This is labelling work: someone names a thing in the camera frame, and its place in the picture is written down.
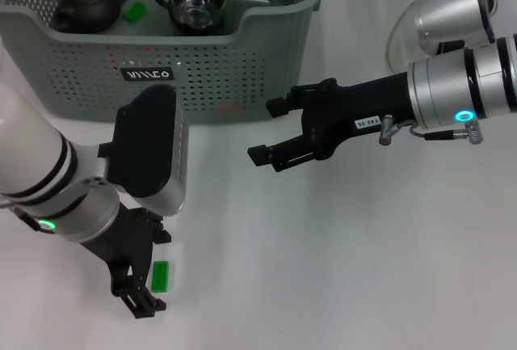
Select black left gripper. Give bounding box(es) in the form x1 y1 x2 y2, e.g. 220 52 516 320
80 203 174 322

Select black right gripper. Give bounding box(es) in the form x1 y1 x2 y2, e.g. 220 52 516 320
246 72 420 173

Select green building block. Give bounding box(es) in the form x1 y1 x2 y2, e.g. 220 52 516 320
123 1 146 24
149 259 170 293

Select grey perforated storage bin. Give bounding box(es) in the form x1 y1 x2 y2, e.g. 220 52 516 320
0 0 326 124

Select glass teapot black lid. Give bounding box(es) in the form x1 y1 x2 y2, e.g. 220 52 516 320
385 0 421 73

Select dark clay teapot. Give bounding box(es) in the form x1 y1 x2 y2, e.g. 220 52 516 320
52 0 131 35

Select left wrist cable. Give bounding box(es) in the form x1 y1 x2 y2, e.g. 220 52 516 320
0 198 40 232

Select wrist cable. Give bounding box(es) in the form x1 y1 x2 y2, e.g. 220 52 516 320
378 114 485 147
0 198 40 232

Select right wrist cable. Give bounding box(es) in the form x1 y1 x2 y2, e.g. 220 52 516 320
378 114 485 147

